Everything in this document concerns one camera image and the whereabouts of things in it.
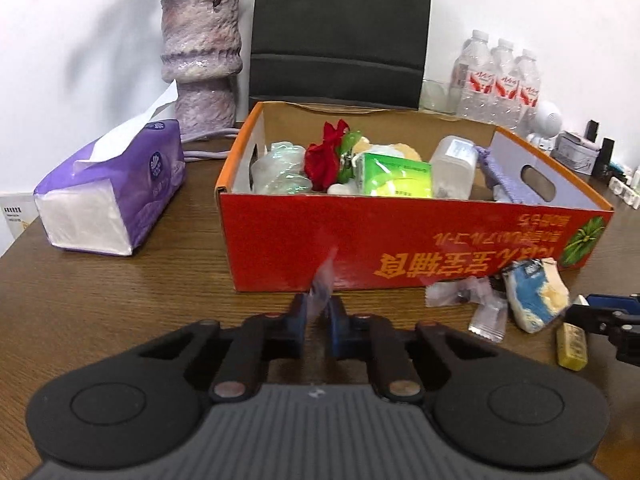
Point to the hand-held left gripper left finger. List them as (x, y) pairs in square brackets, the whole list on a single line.
[(298, 325)]

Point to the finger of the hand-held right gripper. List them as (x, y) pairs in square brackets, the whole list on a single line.
[(629, 347), (595, 316)]

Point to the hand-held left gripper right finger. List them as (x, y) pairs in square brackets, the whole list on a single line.
[(337, 330)]

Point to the clear plastic wrapper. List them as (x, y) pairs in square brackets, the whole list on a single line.
[(322, 285)]

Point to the blue white snack packet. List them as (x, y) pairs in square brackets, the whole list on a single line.
[(532, 292)]

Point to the red orange cardboard box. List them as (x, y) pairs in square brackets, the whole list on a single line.
[(400, 240)]

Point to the clear plastic bottle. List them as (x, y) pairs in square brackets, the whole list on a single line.
[(280, 170)]

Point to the purple knitted cloth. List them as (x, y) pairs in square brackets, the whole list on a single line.
[(505, 180)]

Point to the white plastic container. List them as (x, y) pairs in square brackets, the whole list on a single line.
[(454, 165)]

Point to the yellow rectangular block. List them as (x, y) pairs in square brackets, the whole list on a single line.
[(572, 347)]

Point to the small clear sachet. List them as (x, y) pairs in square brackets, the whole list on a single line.
[(489, 317)]

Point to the clear crumpled wrapper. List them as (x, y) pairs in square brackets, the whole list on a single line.
[(455, 292)]

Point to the white pill strip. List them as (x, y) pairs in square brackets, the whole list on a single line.
[(625, 191)]

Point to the blue small packet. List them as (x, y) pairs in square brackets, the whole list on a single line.
[(621, 168)]

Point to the green tissue packet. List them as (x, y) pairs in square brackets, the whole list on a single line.
[(395, 177)]

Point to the grey tin box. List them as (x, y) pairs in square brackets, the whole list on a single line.
[(575, 152)]

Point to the red artificial rose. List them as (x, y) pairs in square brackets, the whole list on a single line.
[(322, 160)]

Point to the black lipstick tube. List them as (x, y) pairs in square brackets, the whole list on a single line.
[(593, 131)]

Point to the yellow sponge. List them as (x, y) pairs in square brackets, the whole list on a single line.
[(395, 149)]

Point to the white robot figurine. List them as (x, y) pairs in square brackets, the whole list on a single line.
[(546, 122)]

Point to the purple tissue pack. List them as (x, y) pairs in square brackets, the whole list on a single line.
[(140, 180)]

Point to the clear water bottle red label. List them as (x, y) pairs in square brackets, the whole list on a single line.
[(470, 80), (504, 87), (529, 95)]

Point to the clear glass cup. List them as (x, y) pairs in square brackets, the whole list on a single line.
[(438, 97)]

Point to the purple mottled vase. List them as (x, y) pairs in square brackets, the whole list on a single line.
[(200, 60)]

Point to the black paper bag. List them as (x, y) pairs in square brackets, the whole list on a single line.
[(340, 35)]

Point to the white card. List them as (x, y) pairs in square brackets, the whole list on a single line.
[(17, 220)]

